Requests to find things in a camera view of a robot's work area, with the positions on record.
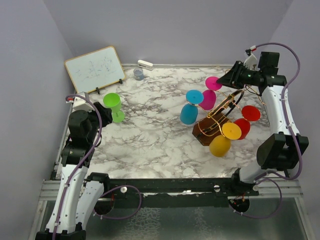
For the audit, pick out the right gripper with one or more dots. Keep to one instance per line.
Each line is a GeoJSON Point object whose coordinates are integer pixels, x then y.
{"type": "Point", "coordinates": [232, 78]}

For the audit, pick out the gold wire wine glass rack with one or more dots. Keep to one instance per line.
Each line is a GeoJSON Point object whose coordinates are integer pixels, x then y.
{"type": "Point", "coordinates": [210, 127]}

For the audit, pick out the small whiteboard with wooden frame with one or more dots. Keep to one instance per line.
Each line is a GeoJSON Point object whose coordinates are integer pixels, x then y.
{"type": "Point", "coordinates": [95, 70]}

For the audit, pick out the magenta wine glass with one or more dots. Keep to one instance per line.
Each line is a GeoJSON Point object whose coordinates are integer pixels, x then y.
{"type": "Point", "coordinates": [209, 95]}

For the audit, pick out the blue wine glass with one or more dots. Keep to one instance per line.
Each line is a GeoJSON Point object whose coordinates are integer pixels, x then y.
{"type": "Point", "coordinates": [189, 112]}

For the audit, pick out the yellow wine glass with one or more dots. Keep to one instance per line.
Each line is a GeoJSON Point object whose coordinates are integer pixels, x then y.
{"type": "Point", "coordinates": [221, 144]}

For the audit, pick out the green wine glass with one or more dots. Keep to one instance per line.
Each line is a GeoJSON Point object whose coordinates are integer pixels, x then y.
{"type": "Point", "coordinates": [113, 101]}

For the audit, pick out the white whiteboard eraser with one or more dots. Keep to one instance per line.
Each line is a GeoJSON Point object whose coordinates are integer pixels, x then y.
{"type": "Point", "coordinates": [145, 65]}

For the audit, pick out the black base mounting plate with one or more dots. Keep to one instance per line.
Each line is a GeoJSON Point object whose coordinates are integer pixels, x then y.
{"type": "Point", "coordinates": [170, 192]}

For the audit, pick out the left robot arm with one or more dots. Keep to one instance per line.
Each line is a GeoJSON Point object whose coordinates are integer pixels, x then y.
{"type": "Point", "coordinates": [72, 208]}

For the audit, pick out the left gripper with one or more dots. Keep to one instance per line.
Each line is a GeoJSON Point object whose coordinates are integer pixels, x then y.
{"type": "Point", "coordinates": [105, 113]}

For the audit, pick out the red wine glass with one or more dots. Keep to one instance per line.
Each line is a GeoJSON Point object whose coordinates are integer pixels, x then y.
{"type": "Point", "coordinates": [250, 114]}

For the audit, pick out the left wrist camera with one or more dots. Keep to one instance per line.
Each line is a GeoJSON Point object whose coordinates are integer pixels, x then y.
{"type": "Point", "coordinates": [79, 104]}

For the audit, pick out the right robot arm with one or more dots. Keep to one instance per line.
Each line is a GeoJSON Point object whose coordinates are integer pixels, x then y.
{"type": "Point", "coordinates": [283, 150]}

